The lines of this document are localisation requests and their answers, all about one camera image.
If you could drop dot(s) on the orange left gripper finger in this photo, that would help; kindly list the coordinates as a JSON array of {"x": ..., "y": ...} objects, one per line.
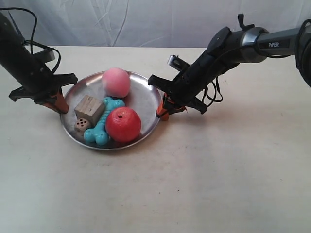
[{"x": 57, "y": 102}]

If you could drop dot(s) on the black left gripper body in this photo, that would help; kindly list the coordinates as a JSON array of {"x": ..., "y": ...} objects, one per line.
[{"x": 36, "y": 80}]

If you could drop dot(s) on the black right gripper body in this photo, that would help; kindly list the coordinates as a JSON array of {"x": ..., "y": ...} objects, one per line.
[{"x": 186, "y": 85}]

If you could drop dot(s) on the round silver metal plate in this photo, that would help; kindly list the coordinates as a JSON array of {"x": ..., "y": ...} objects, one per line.
[{"x": 142, "y": 98}]

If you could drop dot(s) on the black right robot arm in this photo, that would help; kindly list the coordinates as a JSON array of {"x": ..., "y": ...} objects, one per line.
[{"x": 225, "y": 51}]

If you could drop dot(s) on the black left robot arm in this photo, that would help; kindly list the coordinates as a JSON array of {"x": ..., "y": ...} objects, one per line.
[{"x": 13, "y": 46}]

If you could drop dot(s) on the small wooden die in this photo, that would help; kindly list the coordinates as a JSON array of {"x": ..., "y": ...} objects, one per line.
[{"x": 81, "y": 125}]

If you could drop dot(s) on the large wooden cube block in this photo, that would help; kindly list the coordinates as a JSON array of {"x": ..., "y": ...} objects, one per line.
[{"x": 90, "y": 108}]

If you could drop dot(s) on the red apple toy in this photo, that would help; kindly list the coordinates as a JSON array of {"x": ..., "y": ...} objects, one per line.
[{"x": 123, "y": 124}]

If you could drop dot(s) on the teal rubber bone toy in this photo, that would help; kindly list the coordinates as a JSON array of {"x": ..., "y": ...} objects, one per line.
[{"x": 98, "y": 134}]

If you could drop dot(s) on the pink peach toy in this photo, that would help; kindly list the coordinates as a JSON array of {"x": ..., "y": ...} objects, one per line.
[{"x": 116, "y": 82}]

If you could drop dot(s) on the white backdrop cloth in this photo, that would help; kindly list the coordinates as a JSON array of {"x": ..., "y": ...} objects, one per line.
[{"x": 147, "y": 23}]

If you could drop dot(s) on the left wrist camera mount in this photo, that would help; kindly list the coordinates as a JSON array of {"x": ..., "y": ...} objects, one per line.
[{"x": 44, "y": 56}]

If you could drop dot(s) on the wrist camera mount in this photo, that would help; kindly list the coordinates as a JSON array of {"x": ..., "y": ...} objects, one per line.
[
  {"x": 44, "y": 56},
  {"x": 177, "y": 63}
]

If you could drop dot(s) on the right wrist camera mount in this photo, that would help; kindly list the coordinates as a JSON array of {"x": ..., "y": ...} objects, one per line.
[{"x": 177, "y": 63}]

